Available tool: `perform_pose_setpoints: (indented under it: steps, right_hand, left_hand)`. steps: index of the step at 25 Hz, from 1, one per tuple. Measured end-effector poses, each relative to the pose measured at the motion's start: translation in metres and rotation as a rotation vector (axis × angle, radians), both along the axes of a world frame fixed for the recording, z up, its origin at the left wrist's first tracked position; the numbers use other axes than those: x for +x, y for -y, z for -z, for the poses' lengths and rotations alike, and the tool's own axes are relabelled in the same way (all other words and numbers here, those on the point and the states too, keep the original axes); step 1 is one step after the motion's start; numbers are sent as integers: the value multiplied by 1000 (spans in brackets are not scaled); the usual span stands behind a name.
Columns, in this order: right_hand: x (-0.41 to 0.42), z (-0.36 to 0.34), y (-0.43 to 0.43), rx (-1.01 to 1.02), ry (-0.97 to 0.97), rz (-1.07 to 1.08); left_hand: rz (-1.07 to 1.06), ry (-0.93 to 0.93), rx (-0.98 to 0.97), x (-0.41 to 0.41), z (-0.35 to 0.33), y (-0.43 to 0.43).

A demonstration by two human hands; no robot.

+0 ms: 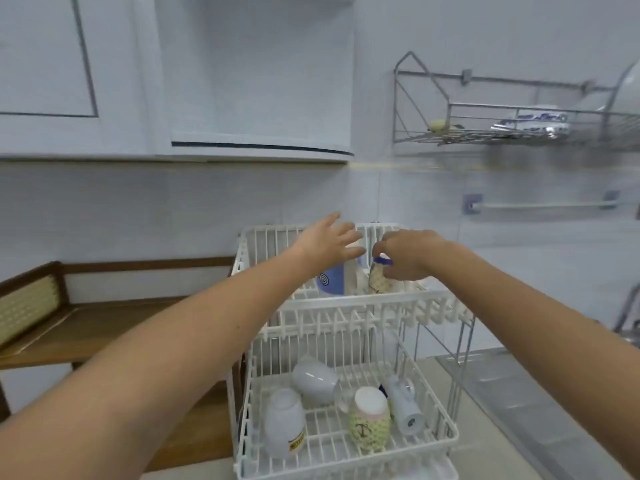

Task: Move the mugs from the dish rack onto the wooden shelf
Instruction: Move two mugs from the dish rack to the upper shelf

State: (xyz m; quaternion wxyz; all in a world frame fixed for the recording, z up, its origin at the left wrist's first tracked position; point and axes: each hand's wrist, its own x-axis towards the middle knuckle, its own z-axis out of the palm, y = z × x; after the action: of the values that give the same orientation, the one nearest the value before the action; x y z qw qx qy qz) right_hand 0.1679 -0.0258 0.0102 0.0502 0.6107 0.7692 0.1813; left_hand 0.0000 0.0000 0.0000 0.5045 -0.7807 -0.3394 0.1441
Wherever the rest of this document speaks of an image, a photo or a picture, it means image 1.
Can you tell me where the person's left hand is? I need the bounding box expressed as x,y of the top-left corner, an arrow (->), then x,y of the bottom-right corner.
292,212 -> 367,281

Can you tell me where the person's right hand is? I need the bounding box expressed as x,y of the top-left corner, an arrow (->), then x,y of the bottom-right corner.
371,229 -> 451,295

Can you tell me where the blue cartoon face mug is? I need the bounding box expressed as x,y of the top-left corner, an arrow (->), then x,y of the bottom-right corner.
316,263 -> 359,299

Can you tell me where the beige Paris Eiffel mug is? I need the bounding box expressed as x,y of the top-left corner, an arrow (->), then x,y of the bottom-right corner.
367,255 -> 397,295

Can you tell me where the white two-tier dish rack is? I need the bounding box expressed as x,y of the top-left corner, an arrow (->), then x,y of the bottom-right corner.
227,222 -> 476,480

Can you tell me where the white mug blue red logo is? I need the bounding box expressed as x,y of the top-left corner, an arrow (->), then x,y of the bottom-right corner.
379,374 -> 426,437

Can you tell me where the green patterned anchor mug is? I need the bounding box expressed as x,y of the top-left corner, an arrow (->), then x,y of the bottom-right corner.
348,386 -> 391,453

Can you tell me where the wooden shelf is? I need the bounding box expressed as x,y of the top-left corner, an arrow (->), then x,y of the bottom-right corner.
0,257 -> 246,473

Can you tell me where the person's left forearm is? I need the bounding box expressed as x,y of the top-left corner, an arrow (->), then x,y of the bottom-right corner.
0,244 -> 321,480

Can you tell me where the person's right forearm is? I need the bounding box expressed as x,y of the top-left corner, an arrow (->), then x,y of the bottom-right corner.
422,239 -> 640,480

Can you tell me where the silver packet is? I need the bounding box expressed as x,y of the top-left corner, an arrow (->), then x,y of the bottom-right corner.
489,121 -> 572,139

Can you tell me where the stainless steel sink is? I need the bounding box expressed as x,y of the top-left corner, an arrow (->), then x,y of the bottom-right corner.
435,344 -> 640,480

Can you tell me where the blue white packet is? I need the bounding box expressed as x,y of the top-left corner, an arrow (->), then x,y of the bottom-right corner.
515,110 -> 571,123

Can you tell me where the white drip tray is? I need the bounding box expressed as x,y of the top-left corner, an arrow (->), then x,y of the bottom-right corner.
433,455 -> 459,480

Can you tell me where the metal faucet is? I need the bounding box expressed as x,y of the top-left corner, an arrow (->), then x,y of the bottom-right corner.
612,283 -> 640,343

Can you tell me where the metal wire wall rack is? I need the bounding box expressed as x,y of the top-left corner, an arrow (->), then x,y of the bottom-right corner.
391,51 -> 640,153

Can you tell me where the white wall towel bar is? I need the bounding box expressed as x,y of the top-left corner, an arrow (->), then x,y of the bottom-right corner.
463,191 -> 622,216

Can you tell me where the white curved wall cabinet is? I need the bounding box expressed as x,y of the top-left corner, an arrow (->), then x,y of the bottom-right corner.
149,0 -> 357,164

